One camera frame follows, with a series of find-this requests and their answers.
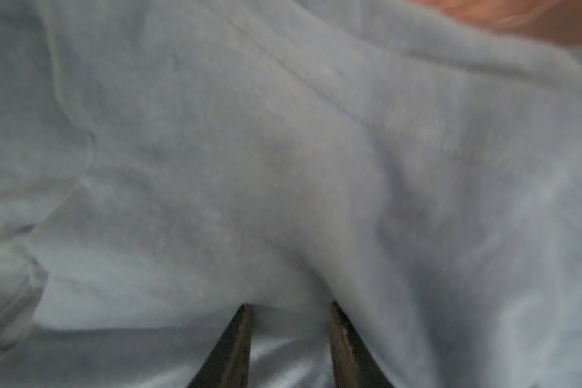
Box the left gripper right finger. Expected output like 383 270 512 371
329 302 394 388

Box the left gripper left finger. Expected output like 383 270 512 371
187 304 253 388

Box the grey t shirt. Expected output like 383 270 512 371
0 1 582 387

